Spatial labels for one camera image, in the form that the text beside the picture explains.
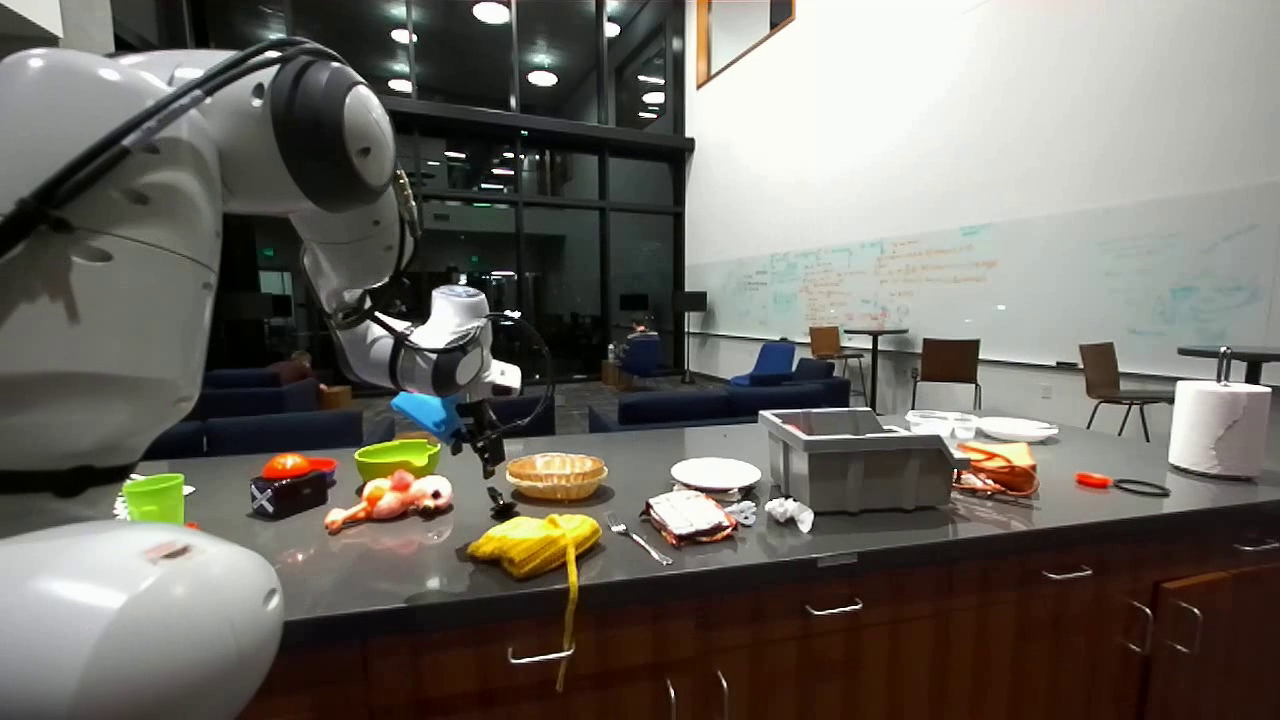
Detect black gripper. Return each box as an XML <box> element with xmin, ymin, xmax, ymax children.
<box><xmin>457</xmin><ymin>399</ymin><xmax>504</xmax><ymax>479</ymax></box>

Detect yellow knitted cloth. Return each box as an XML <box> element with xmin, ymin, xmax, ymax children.
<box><xmin>465</xmin><ymin>512</ymin><xmax>604</xmax><ymax>680</ymax></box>

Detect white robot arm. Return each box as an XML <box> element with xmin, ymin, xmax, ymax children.
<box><xmin>0</xmin><ymin>35</ymin><xmax>519</xmax><ymax>720</ymax></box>

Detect wooden counter cabinets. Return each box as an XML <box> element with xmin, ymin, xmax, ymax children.
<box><xmin>245</xmin><ymin>496</ymin><xmax>1275</xmax><ymax>720</ymax></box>

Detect woven wicker basket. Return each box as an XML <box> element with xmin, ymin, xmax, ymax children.
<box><xmin>504</xmin><ymin>453</ymin><xmax>609</xmax><ymax>503</ymax></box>

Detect green plastic bowl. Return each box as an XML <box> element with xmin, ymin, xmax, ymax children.
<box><xmin>352</xmin><ymin>437</ymin><xmax>441</xmax><ymax>479</ymax></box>

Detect pink orange plush toy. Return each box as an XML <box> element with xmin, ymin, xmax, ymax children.
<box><xmin>324</xmin><ymin>474</ymin><xmax>450</xmax><ymax>536</ymax></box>

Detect metal spoon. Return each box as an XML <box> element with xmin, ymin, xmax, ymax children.
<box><xmin>609</xmin><ymin>525</ymin><xmax>671</xmax><ymax>570</ymax></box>

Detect snack packet pile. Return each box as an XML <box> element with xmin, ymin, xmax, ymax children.
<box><xmin>639</xmin><ymin>489</ymin><xmax>814</xmax><ymax>547</ymax></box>

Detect white round plate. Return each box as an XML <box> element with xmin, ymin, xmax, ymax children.
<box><xmin>671</xmin><ymin>455</ymin><xmax>758</xmax><ymax>492</ymax></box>

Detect black box white cross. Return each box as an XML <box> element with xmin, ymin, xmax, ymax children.
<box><xmin>248</xmin><ymin>478</ymin><xmax>332</xmax><ymax>519</ymax></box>

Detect blue lounge chair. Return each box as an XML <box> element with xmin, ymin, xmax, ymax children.
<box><xmin>749</xmin><ymin>341</ymin><xmax>795</xmax><ymax>386</ymax></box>

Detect dark blue sofa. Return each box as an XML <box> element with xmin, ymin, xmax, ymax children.
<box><xmin>588</xmin><ymin>376</ymin><xmax>846</xmax><ymax>434</ymax></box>

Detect green plastic cup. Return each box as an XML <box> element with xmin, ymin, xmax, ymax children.
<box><xmin>114</xmin><ymin>474</ymin><xmax>189</xmax><ymax>525</ymax></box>

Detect grey metal bin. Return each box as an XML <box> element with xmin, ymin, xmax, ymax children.
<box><xmin>758</xmin><ymin>408</ymin><xmax>955</xmax><ymax>515</ymax></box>

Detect round high table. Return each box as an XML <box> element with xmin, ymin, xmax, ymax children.
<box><xmin>844</xmin><ymin>325</ymin><xmax>909</xmax><ymax>413</ymax></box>

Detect brown wooden chair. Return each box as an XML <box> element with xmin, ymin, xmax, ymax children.
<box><xmin>910</xmin><ymin>338</ymin><xmax>984</xmax><ymax>408</ymax></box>

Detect orange food package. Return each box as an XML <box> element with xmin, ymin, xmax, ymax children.
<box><xmin>955</xmin><ymin>439</ymin><xmax>1035</xmax><ymax>499</ymax></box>

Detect white plate far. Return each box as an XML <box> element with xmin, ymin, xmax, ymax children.
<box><xmin>977</xmin><ymin>418</ymin><xmax>1058</xmax><ymax>443</ymax></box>

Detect small orange object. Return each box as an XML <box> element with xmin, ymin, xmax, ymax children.
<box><xmin>1075</xmin><ymin>474</ymin><xmax>1111</xmax><ymax>492</ymax></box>

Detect grey chair right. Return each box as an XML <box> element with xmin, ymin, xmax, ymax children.
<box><xmin>1078</xmin><ymin>341</ymin><xmax>1168</xmax><ymax>437</ymax></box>

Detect white paper towel roll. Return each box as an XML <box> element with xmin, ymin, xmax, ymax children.
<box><xmin>1168</xmin><ymin>380</ymin><xmax>1272</xmax><ymax>479</ymax></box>

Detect silver cabinet handle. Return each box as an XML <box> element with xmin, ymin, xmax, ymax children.
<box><xmin>803</xmin><ymin>597</ymin><xmax>869</xmax><ymax>621</ymax></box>

